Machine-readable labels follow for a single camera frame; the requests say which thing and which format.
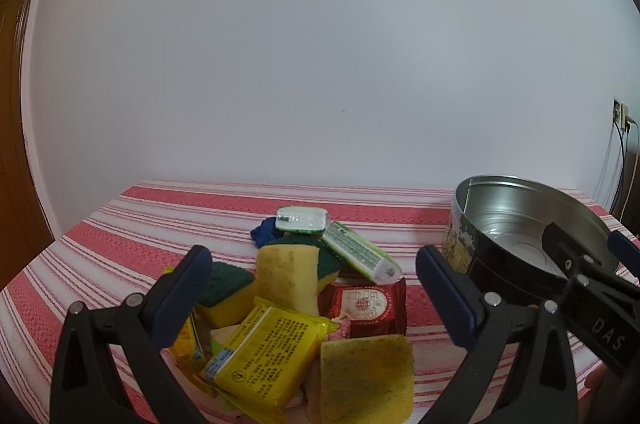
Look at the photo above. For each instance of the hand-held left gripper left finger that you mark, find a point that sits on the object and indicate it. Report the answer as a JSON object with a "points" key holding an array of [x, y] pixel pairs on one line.
{"points": [[185, 289]]}

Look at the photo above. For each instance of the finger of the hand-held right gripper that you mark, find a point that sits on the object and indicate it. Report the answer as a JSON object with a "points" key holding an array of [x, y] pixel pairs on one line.
{"points": [[625, 249], [575, 249]]}

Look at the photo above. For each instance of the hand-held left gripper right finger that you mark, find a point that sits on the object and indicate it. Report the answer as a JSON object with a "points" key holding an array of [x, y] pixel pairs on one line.
{"points": [[445, 299]]}

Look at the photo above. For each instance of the yellow sponge green scouring pad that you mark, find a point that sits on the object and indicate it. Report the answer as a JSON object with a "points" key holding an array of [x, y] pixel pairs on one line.
{"points": [[227, 299]]}

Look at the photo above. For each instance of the red snack packet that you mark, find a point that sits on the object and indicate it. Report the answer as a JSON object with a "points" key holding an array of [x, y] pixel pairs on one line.
{"points": [[372, 309]]}

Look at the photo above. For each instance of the round metal tin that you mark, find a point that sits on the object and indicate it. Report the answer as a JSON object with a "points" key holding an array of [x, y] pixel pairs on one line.
{"points": [[500, 224]]}

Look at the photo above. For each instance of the long green white packet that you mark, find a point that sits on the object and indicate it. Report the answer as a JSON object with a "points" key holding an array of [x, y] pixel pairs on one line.
{"points": [[357, 251]]}

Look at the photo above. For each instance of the yellow printed packet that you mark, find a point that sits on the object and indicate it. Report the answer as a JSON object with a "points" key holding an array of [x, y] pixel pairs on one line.
{"points": [[270, 354]]}

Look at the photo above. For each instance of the speckled yellow sponge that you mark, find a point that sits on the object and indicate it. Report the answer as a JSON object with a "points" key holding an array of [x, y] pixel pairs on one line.
{"points": [[367, 379]]}

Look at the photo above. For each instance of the small yellow packet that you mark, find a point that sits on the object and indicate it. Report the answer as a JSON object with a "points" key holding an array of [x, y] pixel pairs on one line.
{"points": [[184, 344]]}

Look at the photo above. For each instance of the pale green packet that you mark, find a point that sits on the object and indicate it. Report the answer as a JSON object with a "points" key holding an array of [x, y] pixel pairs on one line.
{"points": [[222, 335]]}

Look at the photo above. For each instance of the pink striped tablecloth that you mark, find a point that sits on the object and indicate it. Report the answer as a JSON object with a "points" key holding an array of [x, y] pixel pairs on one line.
{"points": [[125, 229]]}

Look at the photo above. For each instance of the tall yellow green sponge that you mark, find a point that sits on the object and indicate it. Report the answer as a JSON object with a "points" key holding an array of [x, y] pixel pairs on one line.
{"points": [[290, 276]]}

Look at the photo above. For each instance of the small green white packet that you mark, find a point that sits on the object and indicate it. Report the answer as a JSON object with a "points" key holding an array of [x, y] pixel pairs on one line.
{"points": [[302, 219]]}

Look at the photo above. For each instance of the brown wooden door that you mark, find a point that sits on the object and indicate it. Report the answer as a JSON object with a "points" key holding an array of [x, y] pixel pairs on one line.
{"points": [[20, 129]]}

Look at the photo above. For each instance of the white wall socket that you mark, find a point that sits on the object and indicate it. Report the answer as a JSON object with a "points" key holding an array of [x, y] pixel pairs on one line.
{"points": [[621, 113]]}

